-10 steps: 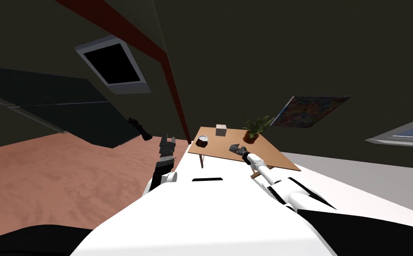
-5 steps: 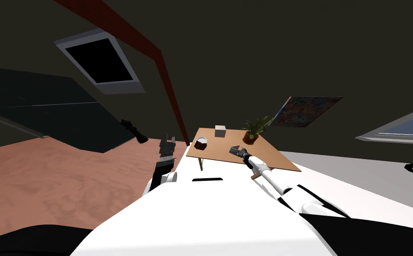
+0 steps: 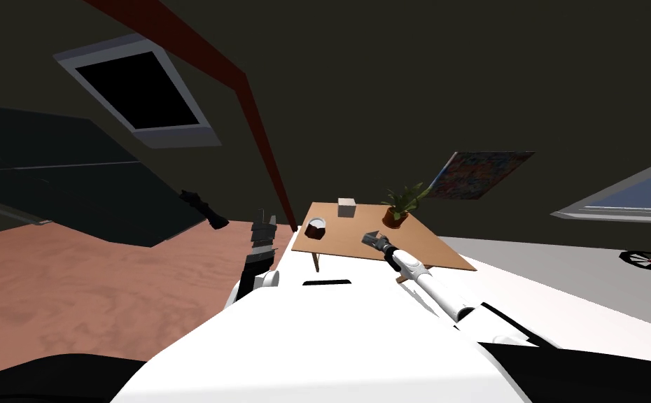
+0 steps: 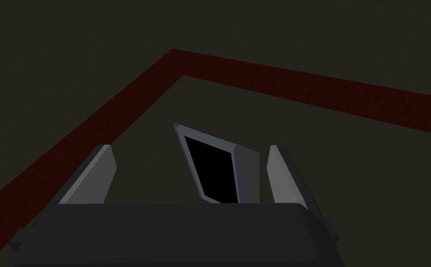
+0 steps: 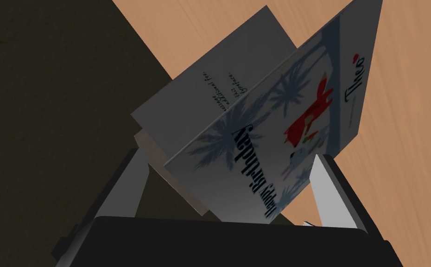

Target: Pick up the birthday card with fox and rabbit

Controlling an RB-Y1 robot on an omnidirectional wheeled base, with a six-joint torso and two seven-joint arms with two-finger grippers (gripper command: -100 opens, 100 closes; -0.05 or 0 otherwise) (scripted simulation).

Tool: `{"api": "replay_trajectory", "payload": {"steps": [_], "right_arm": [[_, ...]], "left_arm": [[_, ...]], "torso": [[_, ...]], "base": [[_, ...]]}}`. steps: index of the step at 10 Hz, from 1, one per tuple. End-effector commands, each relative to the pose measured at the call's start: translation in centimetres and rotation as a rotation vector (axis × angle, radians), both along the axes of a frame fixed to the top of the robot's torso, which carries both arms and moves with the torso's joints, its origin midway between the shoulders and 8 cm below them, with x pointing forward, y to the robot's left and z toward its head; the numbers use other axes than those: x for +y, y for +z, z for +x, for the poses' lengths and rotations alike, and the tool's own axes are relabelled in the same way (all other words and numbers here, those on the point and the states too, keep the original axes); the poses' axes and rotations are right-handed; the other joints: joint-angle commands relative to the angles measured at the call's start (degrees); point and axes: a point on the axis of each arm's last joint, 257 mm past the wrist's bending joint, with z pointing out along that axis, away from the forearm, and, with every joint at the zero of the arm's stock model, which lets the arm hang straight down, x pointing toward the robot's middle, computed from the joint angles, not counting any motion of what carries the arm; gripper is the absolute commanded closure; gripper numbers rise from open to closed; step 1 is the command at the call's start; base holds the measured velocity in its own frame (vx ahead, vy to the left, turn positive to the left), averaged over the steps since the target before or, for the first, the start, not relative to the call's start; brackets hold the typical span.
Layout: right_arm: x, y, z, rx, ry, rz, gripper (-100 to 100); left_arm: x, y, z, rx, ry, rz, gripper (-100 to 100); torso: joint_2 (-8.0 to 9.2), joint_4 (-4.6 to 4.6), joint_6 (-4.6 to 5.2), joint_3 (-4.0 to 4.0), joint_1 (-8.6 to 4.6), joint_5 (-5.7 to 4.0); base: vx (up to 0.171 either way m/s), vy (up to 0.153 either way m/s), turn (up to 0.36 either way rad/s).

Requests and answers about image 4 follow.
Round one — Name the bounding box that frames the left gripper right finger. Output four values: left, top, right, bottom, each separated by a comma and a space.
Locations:
266, 144, 325, 216

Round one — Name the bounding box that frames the grey framed black screen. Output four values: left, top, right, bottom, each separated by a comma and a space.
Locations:
172, 123, 260, 204

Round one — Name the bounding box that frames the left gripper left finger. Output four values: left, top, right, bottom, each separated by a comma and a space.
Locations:
57, 144, 118, 205

